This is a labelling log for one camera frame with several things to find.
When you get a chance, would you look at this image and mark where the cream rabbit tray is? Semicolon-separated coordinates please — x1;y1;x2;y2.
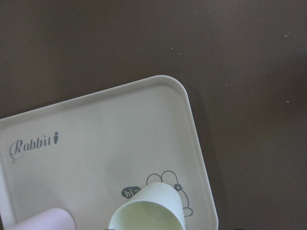
0;75;218;230

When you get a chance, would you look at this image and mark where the pink cup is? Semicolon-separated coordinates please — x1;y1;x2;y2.
7;208;76;230

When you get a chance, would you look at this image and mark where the pale yellow cup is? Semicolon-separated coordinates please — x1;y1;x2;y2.
108;182;186;230

